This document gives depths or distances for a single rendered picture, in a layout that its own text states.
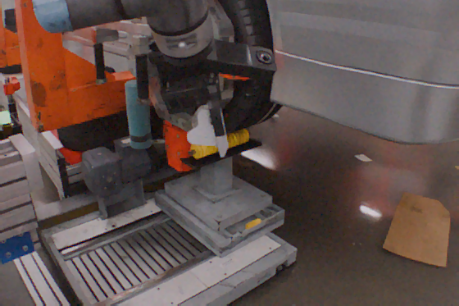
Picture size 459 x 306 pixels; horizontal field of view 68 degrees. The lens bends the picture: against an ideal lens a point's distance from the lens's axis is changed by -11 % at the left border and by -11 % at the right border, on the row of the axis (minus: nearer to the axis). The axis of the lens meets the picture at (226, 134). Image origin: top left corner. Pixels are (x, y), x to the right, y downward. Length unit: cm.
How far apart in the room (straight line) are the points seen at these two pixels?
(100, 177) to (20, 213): 79
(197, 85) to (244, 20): 66
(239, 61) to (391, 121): 49
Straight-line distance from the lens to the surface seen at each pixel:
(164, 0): 40
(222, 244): 148
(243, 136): 147
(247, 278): 145
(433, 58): 86
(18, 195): 86
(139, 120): 144
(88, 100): 172
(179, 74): 52
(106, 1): 42
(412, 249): 185
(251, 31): 116
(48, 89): 165
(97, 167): 160
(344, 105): 97
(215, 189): 161
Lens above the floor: 108
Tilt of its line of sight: 22 degrees down
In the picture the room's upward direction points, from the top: straight up
